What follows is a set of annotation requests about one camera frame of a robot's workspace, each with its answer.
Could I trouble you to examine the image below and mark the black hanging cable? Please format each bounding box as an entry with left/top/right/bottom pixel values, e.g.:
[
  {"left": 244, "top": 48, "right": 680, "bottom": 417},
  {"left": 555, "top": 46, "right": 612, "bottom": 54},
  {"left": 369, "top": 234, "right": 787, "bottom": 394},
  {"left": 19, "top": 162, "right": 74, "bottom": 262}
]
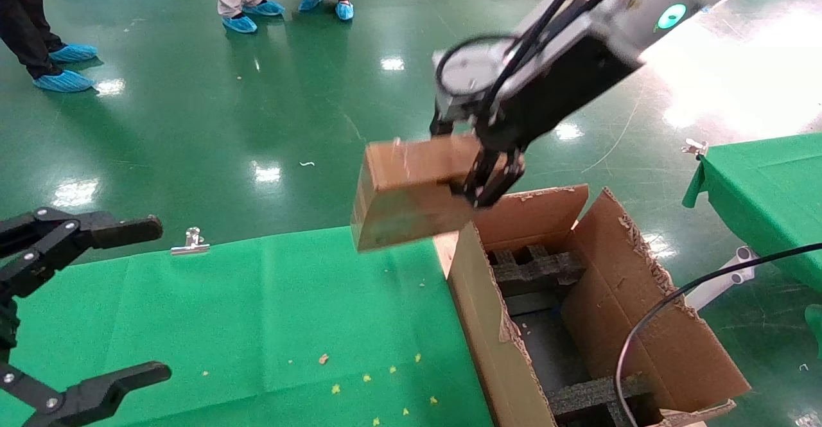
[{"left": 615, "top": 242, "right": 822, "bottom": 427}]

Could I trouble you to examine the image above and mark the large open cardboard carton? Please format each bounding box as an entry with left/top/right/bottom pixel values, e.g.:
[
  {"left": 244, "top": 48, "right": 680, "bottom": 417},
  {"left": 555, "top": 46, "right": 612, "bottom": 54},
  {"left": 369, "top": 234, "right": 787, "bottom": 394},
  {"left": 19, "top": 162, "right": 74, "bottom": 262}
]
[{"left": 433, "top": 183, "right": 752, "bottom": 427}]

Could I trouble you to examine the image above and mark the small green table cloth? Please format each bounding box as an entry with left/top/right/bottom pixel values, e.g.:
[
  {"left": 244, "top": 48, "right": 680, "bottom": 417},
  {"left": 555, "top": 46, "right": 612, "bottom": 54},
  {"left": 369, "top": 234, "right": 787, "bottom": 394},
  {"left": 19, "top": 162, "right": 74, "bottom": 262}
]
[{"left": 682, "top": 133, "right": 822, "bottom": 294}]

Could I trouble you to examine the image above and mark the person in black trousers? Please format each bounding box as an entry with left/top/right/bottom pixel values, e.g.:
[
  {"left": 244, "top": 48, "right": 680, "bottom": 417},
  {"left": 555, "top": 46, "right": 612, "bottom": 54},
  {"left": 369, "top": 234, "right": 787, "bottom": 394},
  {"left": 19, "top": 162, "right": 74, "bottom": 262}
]
[{"left": 0, "top": 0, "right": 98, "bottom": 92}]

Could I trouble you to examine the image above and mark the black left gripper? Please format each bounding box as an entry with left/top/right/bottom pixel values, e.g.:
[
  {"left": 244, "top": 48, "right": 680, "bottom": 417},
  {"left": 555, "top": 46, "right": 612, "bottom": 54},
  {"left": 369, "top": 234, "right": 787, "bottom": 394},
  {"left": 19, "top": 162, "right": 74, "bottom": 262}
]
[{"left": 0, "top": 207, "right": 173, "bottom": 427}]

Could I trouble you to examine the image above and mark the green fabric piece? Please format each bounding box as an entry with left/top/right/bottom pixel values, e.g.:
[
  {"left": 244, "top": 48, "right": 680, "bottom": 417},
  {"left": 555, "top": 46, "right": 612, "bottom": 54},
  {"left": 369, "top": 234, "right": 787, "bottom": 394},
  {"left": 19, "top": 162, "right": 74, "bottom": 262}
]
[{"left": 804, "top": 304, "right": 822, "bottom": 358}]

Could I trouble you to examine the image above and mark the white table leg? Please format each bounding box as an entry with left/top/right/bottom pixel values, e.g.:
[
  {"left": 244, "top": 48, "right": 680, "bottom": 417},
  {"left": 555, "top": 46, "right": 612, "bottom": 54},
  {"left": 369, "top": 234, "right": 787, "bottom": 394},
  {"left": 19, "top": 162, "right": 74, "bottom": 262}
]
[{"left": 684, "top": 245, "right": 760, "bottom": 312}]

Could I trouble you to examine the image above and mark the large green table cloth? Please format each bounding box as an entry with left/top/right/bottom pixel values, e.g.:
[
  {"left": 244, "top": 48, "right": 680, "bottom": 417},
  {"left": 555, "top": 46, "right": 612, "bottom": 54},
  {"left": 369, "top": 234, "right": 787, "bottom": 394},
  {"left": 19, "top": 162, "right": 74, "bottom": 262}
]
[{"left": 0, "top": 225, "right": 495, "bottom": 427}]

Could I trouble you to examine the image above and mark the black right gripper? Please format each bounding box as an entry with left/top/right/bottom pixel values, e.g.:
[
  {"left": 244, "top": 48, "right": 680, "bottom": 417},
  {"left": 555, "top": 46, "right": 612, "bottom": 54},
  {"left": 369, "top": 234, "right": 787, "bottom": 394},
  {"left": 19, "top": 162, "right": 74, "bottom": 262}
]
[{"left": 432, "top": 29, "right": 643, "bottom": 208}]

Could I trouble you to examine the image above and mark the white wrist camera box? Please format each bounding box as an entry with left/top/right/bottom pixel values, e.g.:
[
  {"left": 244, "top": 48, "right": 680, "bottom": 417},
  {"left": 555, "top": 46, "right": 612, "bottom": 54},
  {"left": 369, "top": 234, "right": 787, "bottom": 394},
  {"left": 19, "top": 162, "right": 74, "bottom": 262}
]
[{"left": 433, "top": 34, "right": 521, "bottom": 116}]

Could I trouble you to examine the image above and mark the taped brown cardboard box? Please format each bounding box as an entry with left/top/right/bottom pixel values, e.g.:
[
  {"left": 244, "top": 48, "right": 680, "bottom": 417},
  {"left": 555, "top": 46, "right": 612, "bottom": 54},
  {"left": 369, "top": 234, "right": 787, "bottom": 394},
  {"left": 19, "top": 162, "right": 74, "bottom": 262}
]
[{"left": 350, "top": 135, "right": 489, "bottom": 252}]

